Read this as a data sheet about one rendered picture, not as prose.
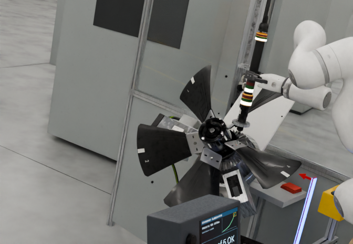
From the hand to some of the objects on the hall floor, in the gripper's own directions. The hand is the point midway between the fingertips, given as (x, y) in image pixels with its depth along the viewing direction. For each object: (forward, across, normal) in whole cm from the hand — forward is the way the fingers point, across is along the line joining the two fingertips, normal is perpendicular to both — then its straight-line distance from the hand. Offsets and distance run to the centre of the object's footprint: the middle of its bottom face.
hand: (252, 75), depth 206 cm
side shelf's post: (+11, -55, +148) cm, 158 cm away
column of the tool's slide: (+40, -59, +148) cm, 164 cm away
